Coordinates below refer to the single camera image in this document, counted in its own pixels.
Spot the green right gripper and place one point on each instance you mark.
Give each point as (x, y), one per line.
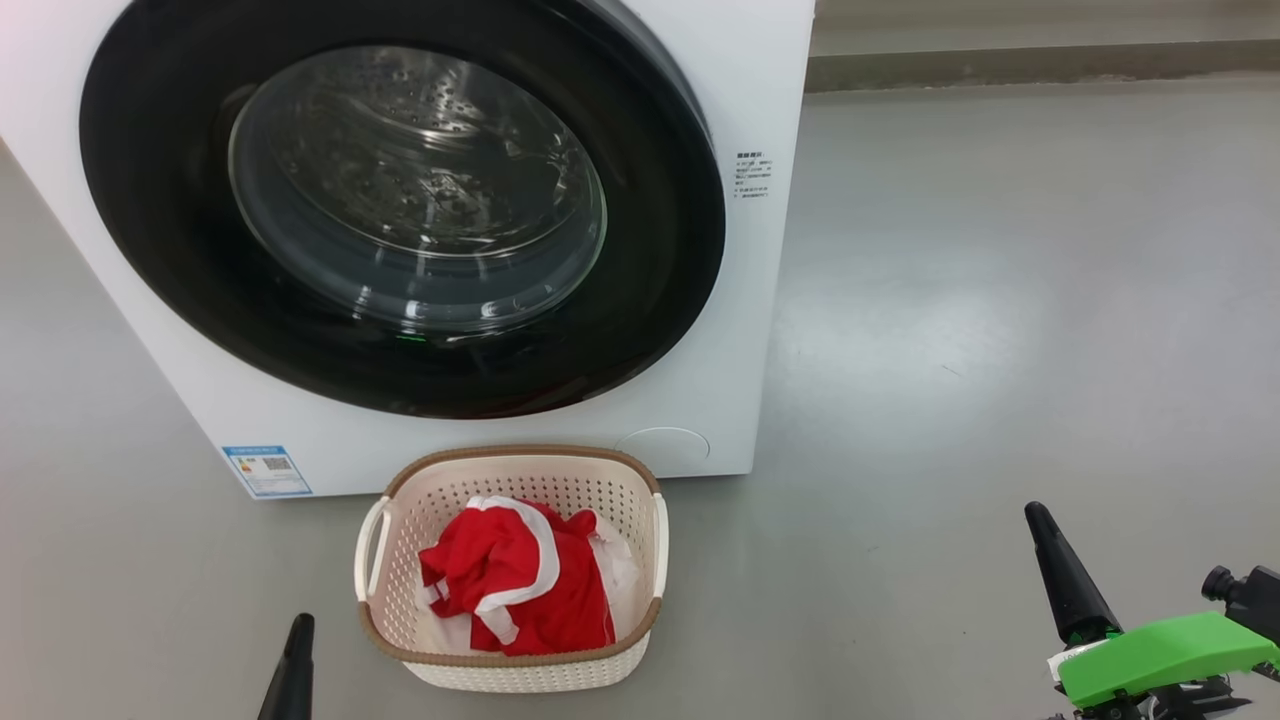
(1160, 660)

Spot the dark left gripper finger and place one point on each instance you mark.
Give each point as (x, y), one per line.
(292, 680)

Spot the red garment with white stripes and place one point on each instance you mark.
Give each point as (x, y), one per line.
(520, 590)

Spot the white thin cloth garment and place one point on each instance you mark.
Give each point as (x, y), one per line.
(618, 570)

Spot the black round glass washer door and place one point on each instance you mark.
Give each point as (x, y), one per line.
(650, 250)

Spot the cream perforated laundry basket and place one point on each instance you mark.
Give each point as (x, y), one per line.
(430, 490)

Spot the white front-load washing machine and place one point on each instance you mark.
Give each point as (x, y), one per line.
(740, 330)

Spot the blue energy label sticker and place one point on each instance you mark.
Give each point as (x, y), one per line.
(267, 471)

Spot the round white filter cover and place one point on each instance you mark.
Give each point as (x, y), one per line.
(662, 450)

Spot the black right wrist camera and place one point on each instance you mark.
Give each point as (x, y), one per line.
(1255, 600)

